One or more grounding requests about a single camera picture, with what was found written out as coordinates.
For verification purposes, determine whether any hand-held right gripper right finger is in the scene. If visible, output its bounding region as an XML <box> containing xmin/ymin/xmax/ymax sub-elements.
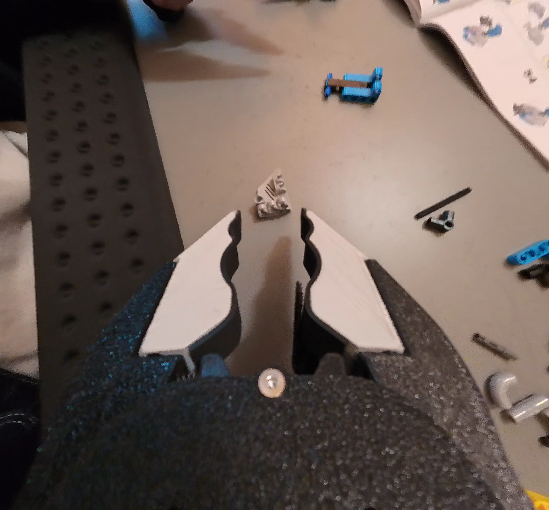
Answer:
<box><xmin>293</xmin><ymin>208</ymin><xmax>405</xmax><ymax>374</ymax></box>

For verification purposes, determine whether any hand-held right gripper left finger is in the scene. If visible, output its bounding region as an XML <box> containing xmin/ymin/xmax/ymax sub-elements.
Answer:
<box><xmin>138</xmin><ymin>210</ymin><xmax>242</xmax><ymax>375</ymax></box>

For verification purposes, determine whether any grey wedge brick panel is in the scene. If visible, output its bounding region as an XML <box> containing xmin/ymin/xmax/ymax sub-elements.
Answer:
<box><xmin>255</xmin><ymin>169</ymin><xmax>293</xmax><ymax>219</ymax></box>

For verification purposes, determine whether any person's left forearm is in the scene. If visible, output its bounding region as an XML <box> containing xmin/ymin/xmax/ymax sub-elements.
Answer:
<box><xmin>0</xmin><ymin>0</ymin><xmax>130</xmax><ymax>123</ymax></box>

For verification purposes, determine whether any grey desk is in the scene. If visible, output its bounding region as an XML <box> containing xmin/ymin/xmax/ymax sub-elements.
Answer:
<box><xmin>128</xmin><ymin>0</ymin><xmax>549</xmax><ymax>494</ymax></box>

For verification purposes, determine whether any black brick pin connector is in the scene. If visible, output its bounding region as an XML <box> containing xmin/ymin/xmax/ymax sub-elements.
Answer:
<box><xmin>424</xmin><ymin>210</ymin><xmax>456</xmax><ymax>233</ymax></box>

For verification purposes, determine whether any black perforated panel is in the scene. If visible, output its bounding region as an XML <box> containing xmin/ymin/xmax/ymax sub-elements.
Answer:
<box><xmin>21</xmin><ymin>31</ymin><xmax>186</xmax><ymax>413</ymax></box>

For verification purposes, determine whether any black brick axle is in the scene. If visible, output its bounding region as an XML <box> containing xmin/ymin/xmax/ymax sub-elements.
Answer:
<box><xmin>413</xmin><ymin>187</ymin><xmax>473</xmax><ymax>220</ymax></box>

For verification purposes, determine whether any pile of small brick pieces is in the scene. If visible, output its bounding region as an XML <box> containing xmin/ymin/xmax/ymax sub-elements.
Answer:
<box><xmin>471</xmin><ymin>261</ymin><xmax>549</xmax><ymax>510</ymax></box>

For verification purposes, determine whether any white shirt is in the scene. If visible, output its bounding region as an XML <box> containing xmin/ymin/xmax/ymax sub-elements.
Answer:
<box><xmin>0</xmin><ymin>130</ymin><xmax>40</xmax><ymax>379</ymax></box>

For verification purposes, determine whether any light blue brick connector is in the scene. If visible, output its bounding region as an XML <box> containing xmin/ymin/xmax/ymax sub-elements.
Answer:
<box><xmin>505</xmin><ymin>239</ymin><xmax>549</xmax><ymax>267</ymax></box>

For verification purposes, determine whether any dark denim garment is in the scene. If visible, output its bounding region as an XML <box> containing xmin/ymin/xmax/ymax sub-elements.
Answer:
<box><xmin>0</xmin><ymin>368</ymin><xmax>42</xmax><ymax>507</ymax></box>

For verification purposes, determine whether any open instruction booklet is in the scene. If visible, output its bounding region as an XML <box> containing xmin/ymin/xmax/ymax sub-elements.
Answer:
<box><xmin>355</xmin><ymin>0</ymin><xmax>549</xmax><ymax>171</ymax></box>

